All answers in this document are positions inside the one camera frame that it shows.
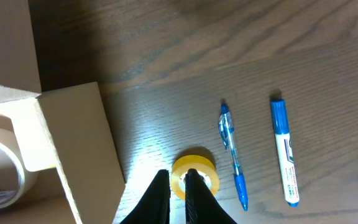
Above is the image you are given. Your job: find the blue whiteboard marker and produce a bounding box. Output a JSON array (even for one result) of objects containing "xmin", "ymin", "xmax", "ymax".
[{"xmin": 270, "ymin": 99, "xmax": 300, "ymax": 207}]

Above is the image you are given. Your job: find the open cardboard box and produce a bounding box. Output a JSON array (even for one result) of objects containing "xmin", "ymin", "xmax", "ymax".
[{"xmin": 0, "ymin": 1, "xmax": 125, "ymax": 223}]

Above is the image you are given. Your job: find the blue ballpoint pen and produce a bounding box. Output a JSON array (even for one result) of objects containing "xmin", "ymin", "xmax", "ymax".
[{"xmin": 218, "ymin": 101, "xmax": 249, "ymax": 211}]

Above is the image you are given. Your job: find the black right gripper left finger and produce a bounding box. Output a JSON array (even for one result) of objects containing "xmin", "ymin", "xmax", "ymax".
[{"xmin": 121, "ymin": 169, "xmax": 170, "ymax": 224}]

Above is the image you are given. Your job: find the white masking tape roll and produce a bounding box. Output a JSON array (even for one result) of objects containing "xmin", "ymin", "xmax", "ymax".
[{"xmin": 0, "ymin": 129, "xmax": 38, "ymax": 209}]

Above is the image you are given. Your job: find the yellow clear tape roll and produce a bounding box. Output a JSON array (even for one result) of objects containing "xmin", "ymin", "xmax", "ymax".
[{"xmin": 170, "ymin": 155, "xmax": 220, "ymax": 200}]

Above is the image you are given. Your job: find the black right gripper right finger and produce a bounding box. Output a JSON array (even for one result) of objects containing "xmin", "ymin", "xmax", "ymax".
[{"xmin": 185, "ymin": 169, "xmax": 236, "ymax": 224}]

